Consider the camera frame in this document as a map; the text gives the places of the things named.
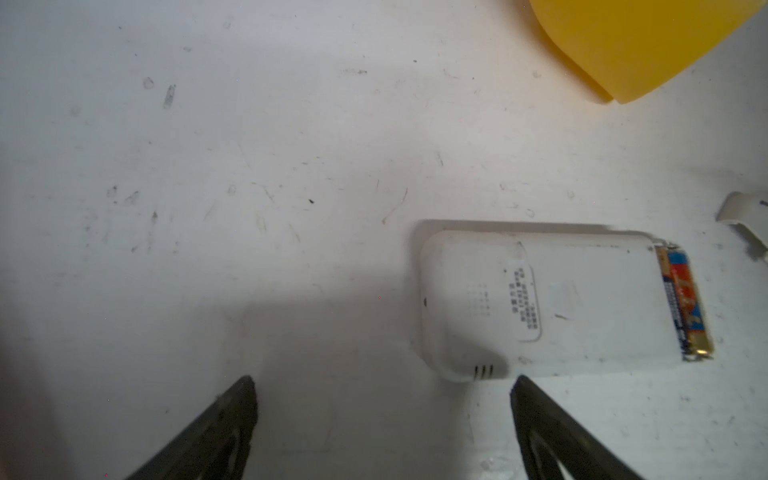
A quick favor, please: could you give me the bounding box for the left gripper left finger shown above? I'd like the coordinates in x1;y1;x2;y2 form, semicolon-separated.
130;376;258;480

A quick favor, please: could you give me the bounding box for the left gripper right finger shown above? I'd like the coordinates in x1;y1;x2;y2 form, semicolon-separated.
510;375;640;479

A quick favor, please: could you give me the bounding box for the grey white remote control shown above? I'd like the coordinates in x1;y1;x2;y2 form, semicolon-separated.
419;230;683;382

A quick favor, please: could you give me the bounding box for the white battery cover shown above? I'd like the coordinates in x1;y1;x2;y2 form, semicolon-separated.
716;192;767;248

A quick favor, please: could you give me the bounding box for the colourful AAA battery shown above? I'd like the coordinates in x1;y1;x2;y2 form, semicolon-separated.
654;243;715;362

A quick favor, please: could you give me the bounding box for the yellow plastic goblet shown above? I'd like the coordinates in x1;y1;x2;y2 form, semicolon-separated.
531;0;766;104

